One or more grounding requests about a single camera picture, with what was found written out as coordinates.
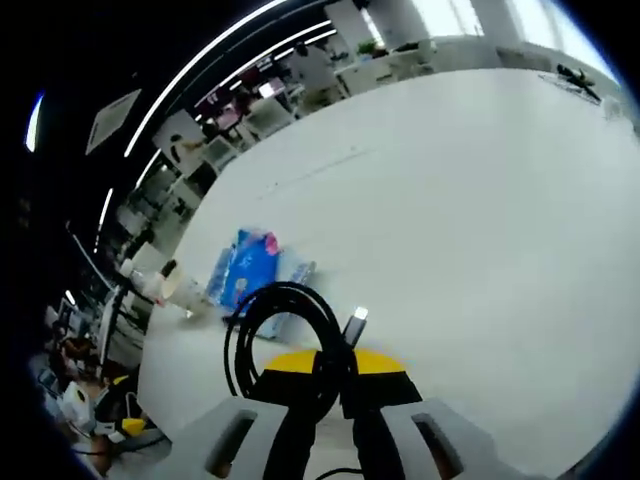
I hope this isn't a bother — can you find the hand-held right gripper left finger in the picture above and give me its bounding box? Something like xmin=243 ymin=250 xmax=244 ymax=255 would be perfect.
xmin=167 ymin=349 xmax=329 ymax=480

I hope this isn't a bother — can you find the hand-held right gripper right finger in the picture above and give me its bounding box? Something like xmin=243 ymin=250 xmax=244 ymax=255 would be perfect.
xmin=342 ymin=349 xmax=506 ymax=480

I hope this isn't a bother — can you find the black cable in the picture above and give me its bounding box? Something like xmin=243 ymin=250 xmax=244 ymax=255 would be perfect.
xmin=223 ymin=280 xmax=372 ymax=422

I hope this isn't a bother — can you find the clear blue wipes packet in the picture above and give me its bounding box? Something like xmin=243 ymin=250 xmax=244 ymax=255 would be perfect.
xmin=258 ymin=256 xmax=319 ymax=342

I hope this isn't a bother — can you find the blue tissue packet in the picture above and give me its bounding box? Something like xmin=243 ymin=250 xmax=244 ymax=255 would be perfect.
xmin=206 ymin=228 xmax=283 ymax=308

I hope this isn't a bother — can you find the clear plastic water bottle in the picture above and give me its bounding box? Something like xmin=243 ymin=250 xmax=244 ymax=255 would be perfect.
xmin=176 ymin=276 xmax=212 ymax=322

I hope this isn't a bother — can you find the white table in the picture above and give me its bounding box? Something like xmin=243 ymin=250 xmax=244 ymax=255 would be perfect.
xmin=137 ymin=67 xmax=632 ymax=480

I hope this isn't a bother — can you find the ceiling air vent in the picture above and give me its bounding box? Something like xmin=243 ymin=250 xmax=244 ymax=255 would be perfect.
xmin=84 ymin=88 xmax=143 ymax=156

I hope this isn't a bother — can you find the long ceiling light strip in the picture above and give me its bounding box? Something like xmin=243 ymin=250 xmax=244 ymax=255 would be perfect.
xmin=123 ymin=0 xmax=282 ymax=157

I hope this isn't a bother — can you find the black device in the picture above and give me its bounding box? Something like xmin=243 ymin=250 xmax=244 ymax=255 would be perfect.
xmin=555 ymin=63 xmax=603 ymax=103

